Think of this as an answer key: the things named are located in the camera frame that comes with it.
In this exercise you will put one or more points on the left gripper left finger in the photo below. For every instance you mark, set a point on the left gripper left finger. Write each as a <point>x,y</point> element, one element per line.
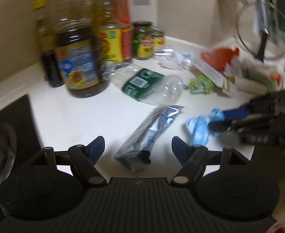
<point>83,160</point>

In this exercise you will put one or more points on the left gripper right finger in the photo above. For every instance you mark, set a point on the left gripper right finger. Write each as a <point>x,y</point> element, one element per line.
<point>192,159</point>

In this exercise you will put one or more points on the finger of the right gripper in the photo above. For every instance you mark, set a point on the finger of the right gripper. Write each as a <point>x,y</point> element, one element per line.
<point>236,113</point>
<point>227,127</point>

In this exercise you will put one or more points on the white paper roll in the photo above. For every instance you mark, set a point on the white paper roll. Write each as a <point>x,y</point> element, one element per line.
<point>250,86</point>

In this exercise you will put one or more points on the blue wrapper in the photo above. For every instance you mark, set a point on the blue wrapper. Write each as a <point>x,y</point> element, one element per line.
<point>198,129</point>

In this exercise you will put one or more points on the white green medicine box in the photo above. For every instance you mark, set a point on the white green medicine box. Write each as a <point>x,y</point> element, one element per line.
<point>216,77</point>

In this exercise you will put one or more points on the green cloth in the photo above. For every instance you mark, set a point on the green cloth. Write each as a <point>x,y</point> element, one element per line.
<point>265,75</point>

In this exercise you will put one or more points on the silver foil wrapper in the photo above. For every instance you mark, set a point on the silver foil wrapper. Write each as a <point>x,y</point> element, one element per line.
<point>134,154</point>

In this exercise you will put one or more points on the red plastic bag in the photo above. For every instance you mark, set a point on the red plastic bag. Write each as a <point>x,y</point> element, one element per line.
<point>220,57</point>

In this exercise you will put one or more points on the black gas stove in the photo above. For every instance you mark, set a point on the black gas stove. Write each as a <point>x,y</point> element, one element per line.
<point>18,136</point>

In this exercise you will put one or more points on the glass pot lid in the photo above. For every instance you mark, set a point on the glass pot lid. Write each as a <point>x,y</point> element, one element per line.
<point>260,30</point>

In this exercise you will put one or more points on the crushed clear plastic bottle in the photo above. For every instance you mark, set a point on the crushed clear plastic bottle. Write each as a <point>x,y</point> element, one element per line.
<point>145,85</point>

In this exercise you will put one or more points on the small pickle jar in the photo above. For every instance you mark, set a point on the small pickle jar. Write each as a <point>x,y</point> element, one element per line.
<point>158,35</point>

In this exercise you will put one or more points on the large dark oil bottle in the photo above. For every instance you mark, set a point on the large dark oil bottle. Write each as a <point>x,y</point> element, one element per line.
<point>78,48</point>

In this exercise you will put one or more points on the tall green pickle jar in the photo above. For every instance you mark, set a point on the tall green pickle jar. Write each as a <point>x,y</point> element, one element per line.
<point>142,42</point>

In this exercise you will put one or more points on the yellow red label oil bottle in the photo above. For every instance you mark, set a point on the yellow red label oil bottle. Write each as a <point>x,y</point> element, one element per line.
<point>114,35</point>

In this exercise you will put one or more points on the small dark sauce bottle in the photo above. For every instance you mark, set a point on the small dark sauce bottle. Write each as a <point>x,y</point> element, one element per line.
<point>45,38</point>

